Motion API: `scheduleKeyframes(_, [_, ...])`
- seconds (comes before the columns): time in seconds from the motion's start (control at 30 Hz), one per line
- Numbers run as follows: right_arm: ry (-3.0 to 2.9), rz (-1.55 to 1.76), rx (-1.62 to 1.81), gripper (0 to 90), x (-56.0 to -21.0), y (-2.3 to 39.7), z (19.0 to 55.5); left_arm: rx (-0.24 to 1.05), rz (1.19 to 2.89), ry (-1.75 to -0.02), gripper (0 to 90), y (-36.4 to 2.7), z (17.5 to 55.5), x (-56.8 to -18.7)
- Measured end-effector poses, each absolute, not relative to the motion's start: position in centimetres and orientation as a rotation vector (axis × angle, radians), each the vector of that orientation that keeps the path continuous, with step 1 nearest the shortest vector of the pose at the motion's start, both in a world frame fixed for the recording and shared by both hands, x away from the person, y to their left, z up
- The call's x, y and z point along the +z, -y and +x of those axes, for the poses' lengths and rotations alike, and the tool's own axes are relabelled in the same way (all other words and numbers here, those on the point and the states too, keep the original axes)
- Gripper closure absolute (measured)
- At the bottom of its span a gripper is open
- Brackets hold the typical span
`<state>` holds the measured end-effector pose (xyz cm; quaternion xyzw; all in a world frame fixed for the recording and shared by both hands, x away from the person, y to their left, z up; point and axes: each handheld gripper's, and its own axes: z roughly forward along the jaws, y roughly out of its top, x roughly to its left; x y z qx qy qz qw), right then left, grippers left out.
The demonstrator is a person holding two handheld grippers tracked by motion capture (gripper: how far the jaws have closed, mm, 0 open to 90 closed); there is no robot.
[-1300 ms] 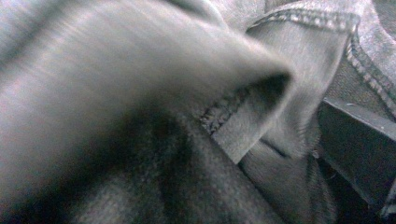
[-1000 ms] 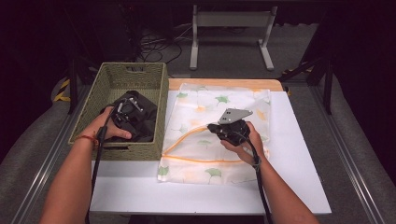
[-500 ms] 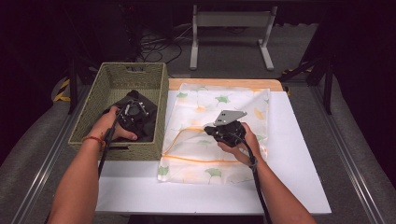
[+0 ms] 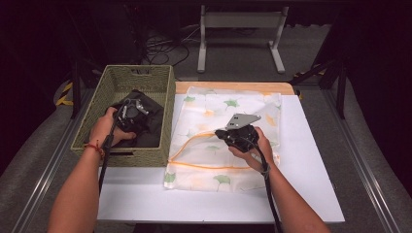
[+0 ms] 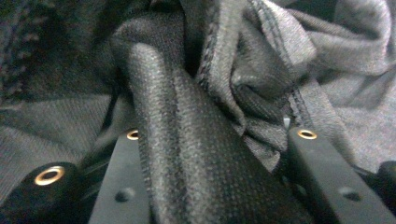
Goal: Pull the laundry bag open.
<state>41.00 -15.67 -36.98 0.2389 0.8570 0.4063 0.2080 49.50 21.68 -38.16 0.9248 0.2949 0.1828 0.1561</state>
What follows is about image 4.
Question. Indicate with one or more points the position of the white leaf-print laundry bag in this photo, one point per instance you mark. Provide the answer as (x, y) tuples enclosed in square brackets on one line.
[(200, 152)]

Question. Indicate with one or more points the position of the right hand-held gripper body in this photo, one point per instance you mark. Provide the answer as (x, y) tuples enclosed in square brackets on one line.
[(243, 136)]

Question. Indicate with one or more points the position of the yellow-black hazard tape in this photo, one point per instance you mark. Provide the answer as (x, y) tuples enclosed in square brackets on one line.
[(66, 92)]

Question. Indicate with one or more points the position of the dark clothing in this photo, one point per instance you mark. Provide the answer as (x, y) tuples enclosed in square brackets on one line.
[(152, 124)]

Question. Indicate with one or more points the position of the black metal stand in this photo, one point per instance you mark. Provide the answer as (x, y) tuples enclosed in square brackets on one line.
[(76, 87), (340, 81)]

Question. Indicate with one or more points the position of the white metal stand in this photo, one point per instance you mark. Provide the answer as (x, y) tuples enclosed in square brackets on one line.
[(243, 21)]

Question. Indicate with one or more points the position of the person's left hand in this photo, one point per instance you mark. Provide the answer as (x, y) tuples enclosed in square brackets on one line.
[(103, 127)]

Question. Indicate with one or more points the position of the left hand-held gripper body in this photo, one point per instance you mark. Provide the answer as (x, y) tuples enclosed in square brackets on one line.
[(131, 116)]

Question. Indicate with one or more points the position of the person's right hand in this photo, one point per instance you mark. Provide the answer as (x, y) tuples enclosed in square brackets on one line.
[(259, 155)]

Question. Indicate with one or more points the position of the white table board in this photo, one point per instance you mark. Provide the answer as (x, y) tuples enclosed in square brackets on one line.
[(307, 155)]

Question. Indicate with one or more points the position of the green woven basket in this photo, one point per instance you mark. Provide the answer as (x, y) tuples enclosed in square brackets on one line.
[(152, 81)]

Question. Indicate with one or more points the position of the aluminium floor rail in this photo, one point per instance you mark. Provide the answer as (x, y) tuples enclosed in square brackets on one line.
[(48, 168), (362, 168)]

